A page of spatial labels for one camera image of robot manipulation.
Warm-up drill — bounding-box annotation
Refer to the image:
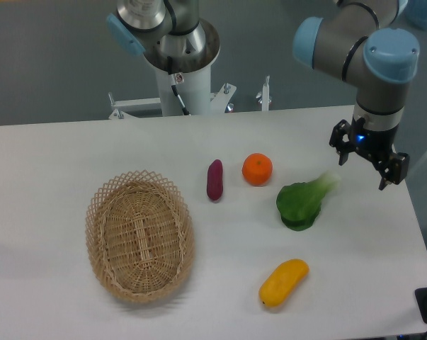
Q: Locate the yellow mango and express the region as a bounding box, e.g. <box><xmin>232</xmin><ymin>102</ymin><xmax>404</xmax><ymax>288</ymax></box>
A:
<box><xmin>258</xmin><ymin>259</ymin><xmax>309</xmax><ymax>308</ymax></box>

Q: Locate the green bok choy vegetable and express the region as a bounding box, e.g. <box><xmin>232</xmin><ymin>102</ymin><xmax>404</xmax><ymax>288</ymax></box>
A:
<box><xmin>276</xmin><ymin>171</ymin><xmax>341</xmax><ymax>232</ymax></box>

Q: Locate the purple sweet potato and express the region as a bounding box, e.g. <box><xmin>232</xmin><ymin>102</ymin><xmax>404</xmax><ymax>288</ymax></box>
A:
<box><xmin>206</xmin><ymin>159</ymin><xmax>223</xmax><ymax>201</ymax></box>

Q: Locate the white table clamp bracket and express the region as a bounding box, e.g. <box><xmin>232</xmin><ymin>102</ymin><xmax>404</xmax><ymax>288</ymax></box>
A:
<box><xmin>256</xmin><ymin>75</ymin><xmax>272</xmax><ymax>111</ymax></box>

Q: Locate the orange mandarin fruit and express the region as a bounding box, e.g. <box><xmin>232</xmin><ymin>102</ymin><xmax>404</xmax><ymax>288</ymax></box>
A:
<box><xmin>241</xmin><ymin>153</ymin><xmax>273</xmax><ymax>186</ymax></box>

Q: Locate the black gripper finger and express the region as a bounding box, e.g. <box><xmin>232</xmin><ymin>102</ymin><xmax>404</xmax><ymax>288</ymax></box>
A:
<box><xmin>329</xmin><ymin>120</ymin><xmax>355</xmax><ymax>166</ymax></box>
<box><xmin>377</xmin><ymin>152</ymin><xmax>410</xmax><ymax>191</ymax></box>

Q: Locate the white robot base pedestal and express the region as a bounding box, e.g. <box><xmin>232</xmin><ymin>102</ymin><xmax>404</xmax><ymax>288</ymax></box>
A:
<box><xmin>108</xmin><ymin>19</ymin><xmax>237</xmax><ymax>119</ymax></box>

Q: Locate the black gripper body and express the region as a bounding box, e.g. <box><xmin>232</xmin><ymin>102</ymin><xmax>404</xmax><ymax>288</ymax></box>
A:
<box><xmin>348</xmin><ymin>118</ymin><xmax>399</xmax><ymax>169</ymax></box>

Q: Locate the woven wicker basket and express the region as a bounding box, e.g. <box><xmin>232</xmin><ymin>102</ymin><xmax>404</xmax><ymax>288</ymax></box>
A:
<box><xmin>86</xmin><ymin>170</ymin><xmax>195</xmax><ymax>303</ymax></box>

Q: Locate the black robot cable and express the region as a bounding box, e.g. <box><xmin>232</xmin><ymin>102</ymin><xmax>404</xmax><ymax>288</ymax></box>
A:
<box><xmin>166</xmin><ymin>55</ymin><xmax>192</xmax><ymax>116</ymax></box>

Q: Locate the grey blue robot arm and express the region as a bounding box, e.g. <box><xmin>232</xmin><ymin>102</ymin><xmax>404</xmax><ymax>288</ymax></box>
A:
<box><xmin>106</xmin><ymin>1</ymin><xmax>420</xmax><ymax>188</ymax></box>

